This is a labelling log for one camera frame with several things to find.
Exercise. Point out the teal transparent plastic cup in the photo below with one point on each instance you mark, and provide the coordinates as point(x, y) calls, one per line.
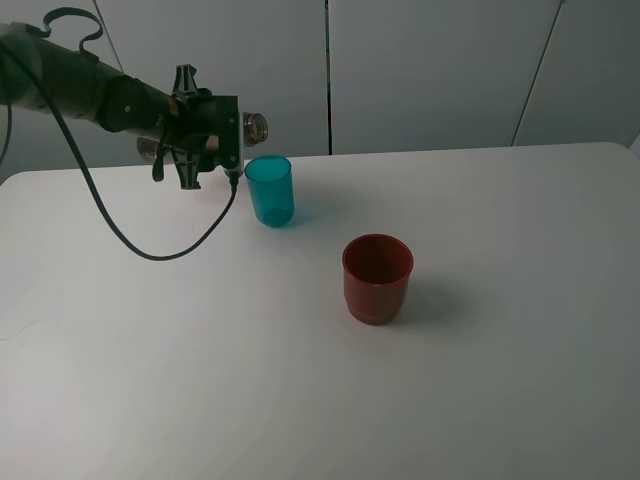
point(270, 185)

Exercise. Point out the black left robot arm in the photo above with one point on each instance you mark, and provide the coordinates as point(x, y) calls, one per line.
point(39, 75)

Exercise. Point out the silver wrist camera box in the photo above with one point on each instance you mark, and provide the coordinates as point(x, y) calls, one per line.
point(231, 136)

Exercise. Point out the red plastic cup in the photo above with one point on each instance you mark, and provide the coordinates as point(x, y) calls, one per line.
point(376, 273)

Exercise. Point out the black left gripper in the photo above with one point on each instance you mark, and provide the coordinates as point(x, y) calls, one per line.
point(205, 132)

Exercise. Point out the smoky transparent water bottle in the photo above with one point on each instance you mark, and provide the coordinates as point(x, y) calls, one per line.
point(255, 131)

